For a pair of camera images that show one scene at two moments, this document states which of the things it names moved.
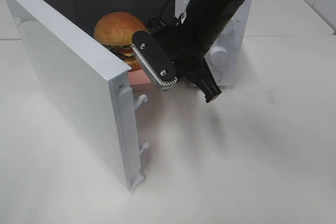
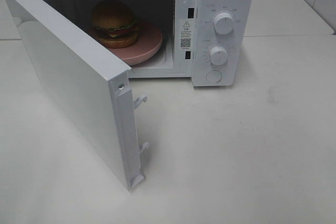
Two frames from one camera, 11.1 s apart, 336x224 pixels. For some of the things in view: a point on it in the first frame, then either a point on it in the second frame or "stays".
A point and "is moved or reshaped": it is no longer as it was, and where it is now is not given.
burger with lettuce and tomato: (114, 31) is moved or reshaped
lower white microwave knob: (219, 55) stays
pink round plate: (138, 78) -> (149, 40)
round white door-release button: (217, 75) stays
